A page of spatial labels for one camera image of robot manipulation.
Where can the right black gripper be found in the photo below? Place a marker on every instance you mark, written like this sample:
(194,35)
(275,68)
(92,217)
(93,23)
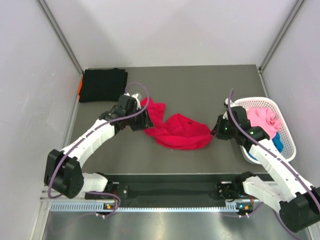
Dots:
(216,132)

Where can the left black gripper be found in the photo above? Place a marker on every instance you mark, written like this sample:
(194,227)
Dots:
(144,122)

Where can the red t shirt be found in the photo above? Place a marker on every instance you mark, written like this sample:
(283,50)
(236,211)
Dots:
(178,132)

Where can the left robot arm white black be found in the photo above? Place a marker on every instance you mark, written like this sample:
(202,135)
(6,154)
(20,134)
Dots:
(63,171)

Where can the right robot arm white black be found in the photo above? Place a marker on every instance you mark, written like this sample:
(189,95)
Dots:
(295,199)

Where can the pink t shirt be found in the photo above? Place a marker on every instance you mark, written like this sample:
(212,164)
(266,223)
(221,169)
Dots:
(266,119)

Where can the folded black t shirt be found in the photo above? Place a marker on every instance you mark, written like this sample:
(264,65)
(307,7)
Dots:
(103,85)

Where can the blue t shirt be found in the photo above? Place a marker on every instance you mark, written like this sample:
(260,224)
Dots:
(277,142)

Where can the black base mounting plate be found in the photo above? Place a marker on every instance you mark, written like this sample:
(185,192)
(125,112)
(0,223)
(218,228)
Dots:
(194,190)

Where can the white plastic basket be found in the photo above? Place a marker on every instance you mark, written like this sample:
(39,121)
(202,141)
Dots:
(289,148)

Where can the folded orange t shirt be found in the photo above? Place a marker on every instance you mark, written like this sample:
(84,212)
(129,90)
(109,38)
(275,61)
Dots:
(80,86)

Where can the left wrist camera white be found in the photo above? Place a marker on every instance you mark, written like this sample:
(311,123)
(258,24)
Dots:
(137,97)

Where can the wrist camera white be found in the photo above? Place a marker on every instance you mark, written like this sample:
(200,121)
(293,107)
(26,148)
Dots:
(137,97)
(226,104)

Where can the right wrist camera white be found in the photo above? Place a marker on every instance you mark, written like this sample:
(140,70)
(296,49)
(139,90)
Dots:
(226,104)

